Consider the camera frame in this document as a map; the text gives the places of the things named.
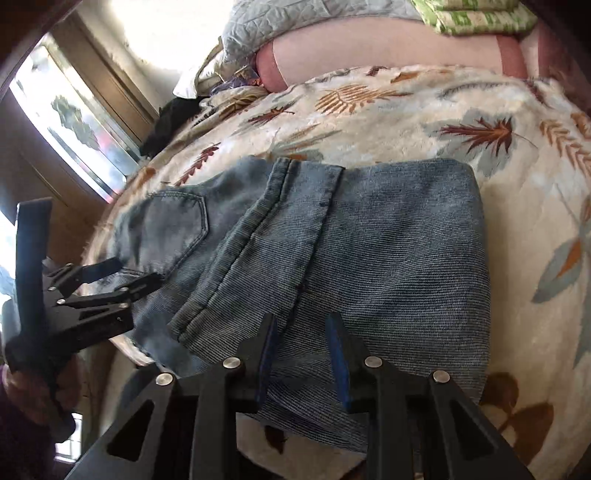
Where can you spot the wood-framed window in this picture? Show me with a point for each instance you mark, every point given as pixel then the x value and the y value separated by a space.
pixel 69 120

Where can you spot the purple printed packet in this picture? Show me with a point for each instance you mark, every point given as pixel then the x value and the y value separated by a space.
pixel 235 83

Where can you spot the white pillow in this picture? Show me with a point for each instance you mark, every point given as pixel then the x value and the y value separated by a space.
pixel 198 78

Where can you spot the green patterned blanket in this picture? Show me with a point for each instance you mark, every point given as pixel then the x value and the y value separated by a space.
pixel 471 16

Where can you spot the person's left hand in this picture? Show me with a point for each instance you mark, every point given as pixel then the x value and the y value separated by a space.
pixel 27 397

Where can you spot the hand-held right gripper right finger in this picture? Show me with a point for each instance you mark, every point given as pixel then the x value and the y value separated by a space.
pixel 338 369

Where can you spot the blue denim pants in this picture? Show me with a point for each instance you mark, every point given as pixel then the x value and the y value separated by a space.
pixel 369 254

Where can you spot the grey quilted pillow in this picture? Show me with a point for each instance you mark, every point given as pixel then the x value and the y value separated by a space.
pixel 300 23

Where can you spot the leaf-print fleece blanket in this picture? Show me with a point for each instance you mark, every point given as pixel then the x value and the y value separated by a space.
pixel 415 120

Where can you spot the person's left forearm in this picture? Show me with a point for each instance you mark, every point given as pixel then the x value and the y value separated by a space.
pixel 18 452

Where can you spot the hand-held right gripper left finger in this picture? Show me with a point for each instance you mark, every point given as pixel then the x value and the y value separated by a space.
pixel 264 360

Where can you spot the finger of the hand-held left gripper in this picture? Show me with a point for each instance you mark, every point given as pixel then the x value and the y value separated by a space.
pixel 134 288
pixel 87 272

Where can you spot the black cloth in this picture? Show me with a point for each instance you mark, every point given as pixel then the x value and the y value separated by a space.
pixel 171 121

